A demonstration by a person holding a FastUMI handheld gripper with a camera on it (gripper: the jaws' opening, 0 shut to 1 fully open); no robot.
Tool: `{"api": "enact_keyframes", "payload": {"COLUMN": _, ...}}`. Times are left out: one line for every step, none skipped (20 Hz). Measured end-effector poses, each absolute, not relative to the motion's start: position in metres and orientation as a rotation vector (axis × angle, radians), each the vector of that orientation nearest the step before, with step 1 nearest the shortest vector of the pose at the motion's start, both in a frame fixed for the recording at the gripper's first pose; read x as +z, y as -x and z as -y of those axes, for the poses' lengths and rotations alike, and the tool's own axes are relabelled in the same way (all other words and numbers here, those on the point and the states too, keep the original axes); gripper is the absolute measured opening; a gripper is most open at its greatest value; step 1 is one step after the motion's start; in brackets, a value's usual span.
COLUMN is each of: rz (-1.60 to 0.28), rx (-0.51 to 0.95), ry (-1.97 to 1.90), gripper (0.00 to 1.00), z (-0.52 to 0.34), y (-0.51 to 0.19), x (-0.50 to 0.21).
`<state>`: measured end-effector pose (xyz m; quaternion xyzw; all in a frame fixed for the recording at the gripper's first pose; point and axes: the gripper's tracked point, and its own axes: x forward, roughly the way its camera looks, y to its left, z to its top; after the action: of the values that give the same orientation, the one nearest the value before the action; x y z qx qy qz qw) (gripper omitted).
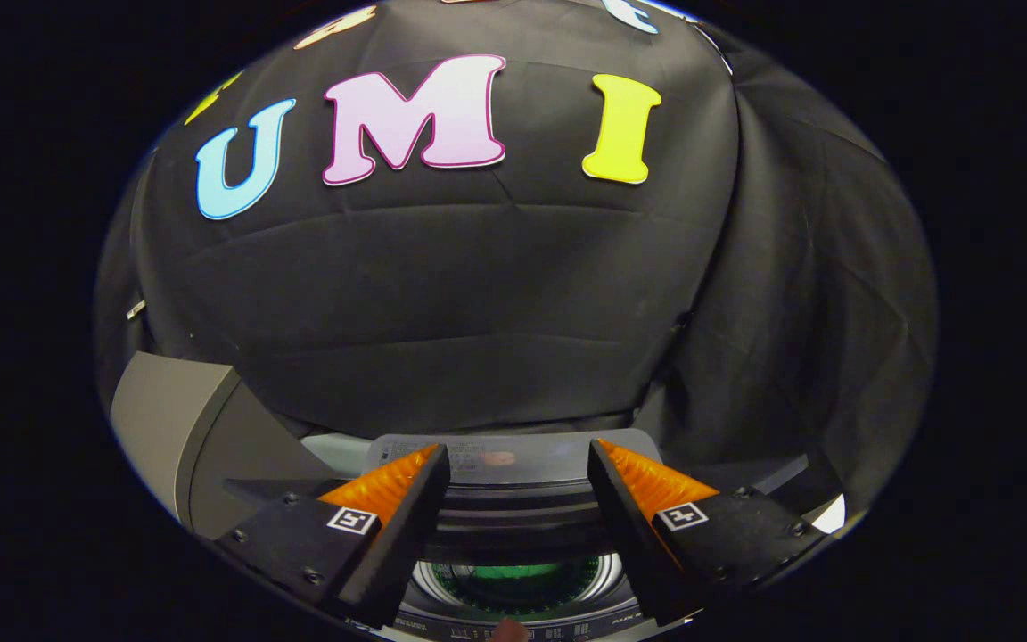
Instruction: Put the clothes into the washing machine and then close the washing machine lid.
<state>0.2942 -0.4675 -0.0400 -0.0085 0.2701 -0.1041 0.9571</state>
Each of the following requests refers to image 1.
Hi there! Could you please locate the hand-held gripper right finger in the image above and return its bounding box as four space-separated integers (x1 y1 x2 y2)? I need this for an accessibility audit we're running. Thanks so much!
588 438 828 627

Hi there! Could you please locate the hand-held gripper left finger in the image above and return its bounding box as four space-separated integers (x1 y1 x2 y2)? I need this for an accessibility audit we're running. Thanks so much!
213 444 453 630

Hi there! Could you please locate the grey washing machine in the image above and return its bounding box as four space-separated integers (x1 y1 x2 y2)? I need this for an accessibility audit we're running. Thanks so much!
224 428 846 642

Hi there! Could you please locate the green polo shirt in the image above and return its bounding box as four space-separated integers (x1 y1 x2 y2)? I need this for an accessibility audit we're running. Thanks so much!
449 560 587 609

